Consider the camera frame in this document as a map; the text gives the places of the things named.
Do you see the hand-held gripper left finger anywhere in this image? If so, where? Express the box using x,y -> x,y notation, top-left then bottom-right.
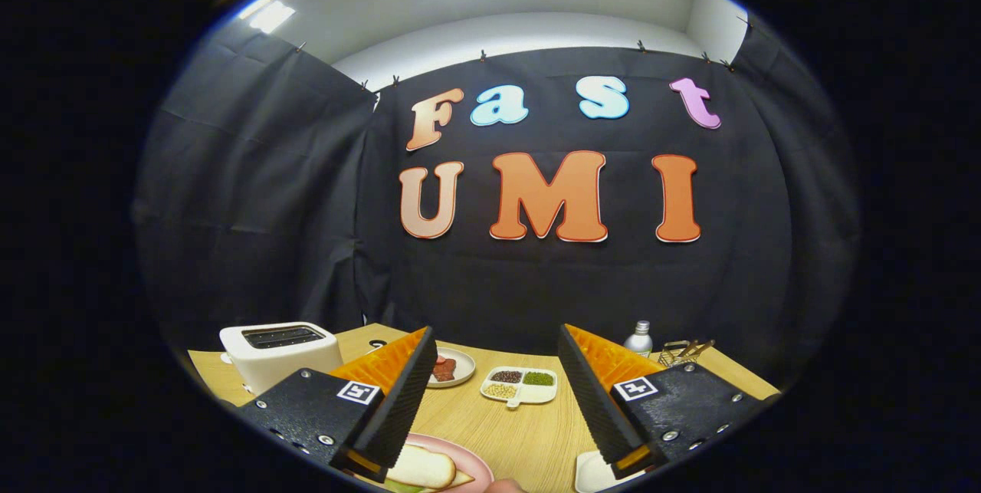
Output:
234,327 -> 438,482

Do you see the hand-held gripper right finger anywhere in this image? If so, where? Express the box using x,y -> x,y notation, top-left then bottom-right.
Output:
557,324 -> 781,480

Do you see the white divided dish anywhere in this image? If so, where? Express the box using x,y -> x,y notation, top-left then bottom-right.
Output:
481,366 -> 559,409

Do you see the round beige plate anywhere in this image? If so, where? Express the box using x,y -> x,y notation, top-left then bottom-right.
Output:
429,347 -> 477,389

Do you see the white rectangular plate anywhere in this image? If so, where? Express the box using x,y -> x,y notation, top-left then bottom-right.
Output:
575,450 -> 645,493

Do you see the green metal bottle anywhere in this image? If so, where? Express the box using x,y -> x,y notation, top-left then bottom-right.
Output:
623,320 -> 654,358

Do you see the pink round plate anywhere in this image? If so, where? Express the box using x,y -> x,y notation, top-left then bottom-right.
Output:
383,433 -> 495,493

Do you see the white toaster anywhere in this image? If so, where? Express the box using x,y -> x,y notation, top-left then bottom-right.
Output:
219,322 -> 344,396

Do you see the ceiling light panel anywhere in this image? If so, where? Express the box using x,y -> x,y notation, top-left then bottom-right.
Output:
239,0 -> 296,34

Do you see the metal wire utensil basket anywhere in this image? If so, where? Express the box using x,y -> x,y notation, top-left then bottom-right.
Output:
658,339 -> 717,368

